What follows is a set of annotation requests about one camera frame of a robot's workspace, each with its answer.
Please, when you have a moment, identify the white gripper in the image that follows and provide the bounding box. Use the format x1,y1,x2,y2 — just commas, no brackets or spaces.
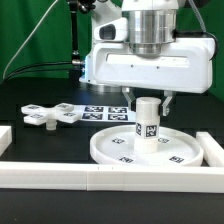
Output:
88,38,214,116

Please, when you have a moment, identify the white round table top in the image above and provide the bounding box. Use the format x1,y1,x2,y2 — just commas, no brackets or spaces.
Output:
90,125,203,166

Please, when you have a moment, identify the white cross-shaped table base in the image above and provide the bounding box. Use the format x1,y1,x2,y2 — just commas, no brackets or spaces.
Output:
21,103,81,131

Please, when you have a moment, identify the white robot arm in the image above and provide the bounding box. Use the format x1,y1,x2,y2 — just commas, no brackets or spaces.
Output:
80,0,217,115

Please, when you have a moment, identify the white marker sheet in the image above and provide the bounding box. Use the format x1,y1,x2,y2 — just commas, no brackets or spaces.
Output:
73,105,136,123

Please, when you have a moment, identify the white right fence piece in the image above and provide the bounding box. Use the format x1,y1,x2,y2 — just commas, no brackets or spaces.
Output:
196,132,224,168

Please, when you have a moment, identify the white fence piece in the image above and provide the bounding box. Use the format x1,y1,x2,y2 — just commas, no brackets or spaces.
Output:
196,132,224,168
0,126,12,156

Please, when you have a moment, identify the white left fence piece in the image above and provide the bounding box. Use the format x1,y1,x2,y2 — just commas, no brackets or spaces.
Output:
0,126,12,156

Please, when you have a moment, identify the black cable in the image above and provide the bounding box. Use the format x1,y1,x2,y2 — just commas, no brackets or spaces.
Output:
0,60,75,85

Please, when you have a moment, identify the black camera stand pole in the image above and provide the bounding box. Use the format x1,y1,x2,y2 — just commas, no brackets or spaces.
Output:
66,0,96,79

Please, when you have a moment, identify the grey cable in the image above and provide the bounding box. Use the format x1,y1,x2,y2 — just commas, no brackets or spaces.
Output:
2,0,60,80

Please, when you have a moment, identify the white front fence rail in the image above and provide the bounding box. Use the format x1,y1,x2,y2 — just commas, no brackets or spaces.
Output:
0,162,224,193

